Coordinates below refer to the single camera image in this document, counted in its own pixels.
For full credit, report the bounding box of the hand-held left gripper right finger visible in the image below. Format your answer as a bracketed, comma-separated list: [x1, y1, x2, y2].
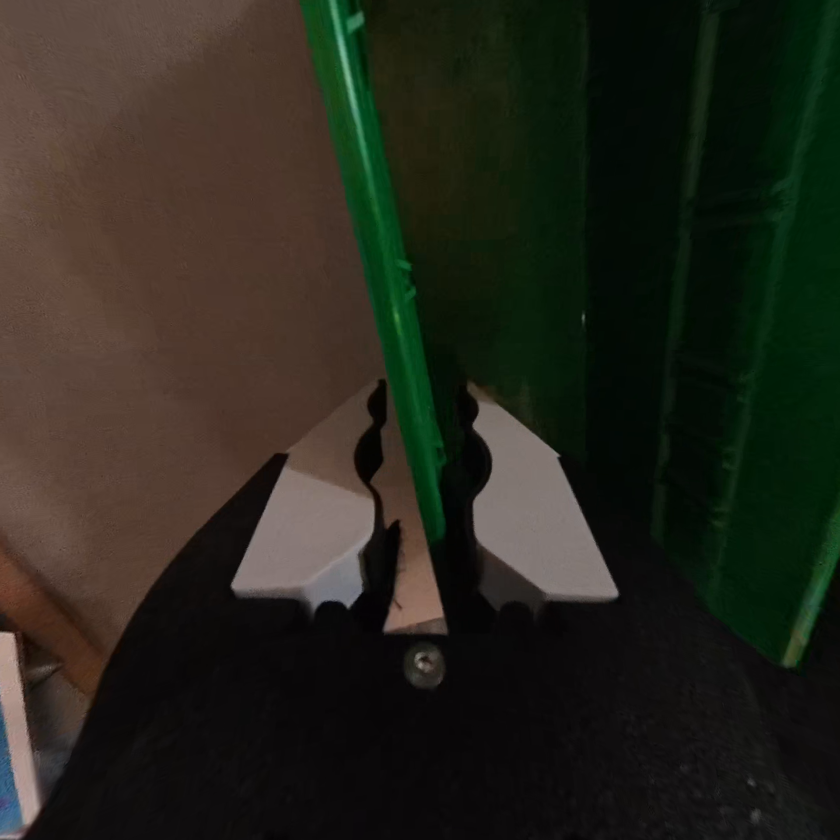
[445, 381, 620, 632]

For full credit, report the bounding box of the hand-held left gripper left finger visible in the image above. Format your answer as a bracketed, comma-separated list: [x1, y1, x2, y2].
[230, 378, 403, 634]

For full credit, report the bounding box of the green plastic bin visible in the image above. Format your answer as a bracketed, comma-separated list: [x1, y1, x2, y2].
[298, 0, 592, 546]
[586, 0, 840, 668]

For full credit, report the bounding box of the blue and white booklet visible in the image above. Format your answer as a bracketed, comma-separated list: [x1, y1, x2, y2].
[0, 630, 42, 836]

